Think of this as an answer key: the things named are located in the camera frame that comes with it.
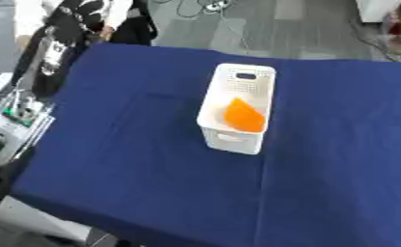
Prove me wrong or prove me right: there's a person's hand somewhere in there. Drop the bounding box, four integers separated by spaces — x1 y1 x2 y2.
97 25 117 42

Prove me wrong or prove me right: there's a white cable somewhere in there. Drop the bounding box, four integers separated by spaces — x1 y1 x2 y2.
215 9 252 53

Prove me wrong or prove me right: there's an orange wedge-shaped toy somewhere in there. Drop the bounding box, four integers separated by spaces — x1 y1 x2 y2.
222 97 268 133

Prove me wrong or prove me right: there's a white perforated plastic basket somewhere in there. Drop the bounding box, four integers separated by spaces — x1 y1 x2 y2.
195 63 279 155

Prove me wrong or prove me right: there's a white power strip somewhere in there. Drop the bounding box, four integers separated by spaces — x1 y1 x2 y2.
203 0 233 14

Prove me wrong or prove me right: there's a white cabinet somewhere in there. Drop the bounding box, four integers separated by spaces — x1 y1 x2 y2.
354 0 401 23

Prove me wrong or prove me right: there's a person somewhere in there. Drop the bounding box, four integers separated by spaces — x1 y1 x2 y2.
12 0 160 46

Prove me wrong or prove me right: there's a dark cable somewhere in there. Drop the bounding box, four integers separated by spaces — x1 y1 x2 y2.
174 0 207 18

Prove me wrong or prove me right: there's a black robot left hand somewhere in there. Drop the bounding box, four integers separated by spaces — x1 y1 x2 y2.
10 26 93 99

